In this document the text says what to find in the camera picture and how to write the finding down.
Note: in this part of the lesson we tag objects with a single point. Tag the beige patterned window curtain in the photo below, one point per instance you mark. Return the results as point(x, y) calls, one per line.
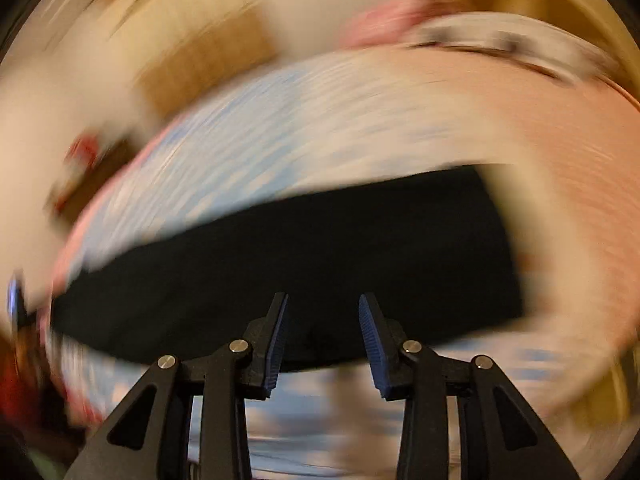
point(210, 55)

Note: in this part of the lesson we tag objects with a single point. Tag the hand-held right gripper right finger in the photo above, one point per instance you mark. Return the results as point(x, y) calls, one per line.
point(372, 350)

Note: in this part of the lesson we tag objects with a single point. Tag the black pants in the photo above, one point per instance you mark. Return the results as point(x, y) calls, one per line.
point(300, 250)

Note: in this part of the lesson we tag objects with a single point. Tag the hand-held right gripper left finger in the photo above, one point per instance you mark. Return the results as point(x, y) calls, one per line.
point(277, 345)

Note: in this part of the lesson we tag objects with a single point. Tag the dark wooden desk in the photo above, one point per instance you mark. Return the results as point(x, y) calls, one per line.
point(100, 180)

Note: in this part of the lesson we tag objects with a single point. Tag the red gift bag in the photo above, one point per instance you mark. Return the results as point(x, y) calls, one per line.
point(82, 152)

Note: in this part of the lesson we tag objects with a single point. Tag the yellow bed frame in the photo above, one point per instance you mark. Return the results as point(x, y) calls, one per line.
point(615, 390)

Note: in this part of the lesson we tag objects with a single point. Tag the patterned white pillow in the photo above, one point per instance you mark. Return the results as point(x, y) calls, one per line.
point(500, 35)

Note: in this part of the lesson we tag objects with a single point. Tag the polka dot patchwork bedspread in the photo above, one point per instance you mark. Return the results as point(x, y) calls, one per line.
point(325, 120)

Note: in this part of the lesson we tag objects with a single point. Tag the pink floral folded blanket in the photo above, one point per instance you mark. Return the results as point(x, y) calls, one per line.
point(395, 15)

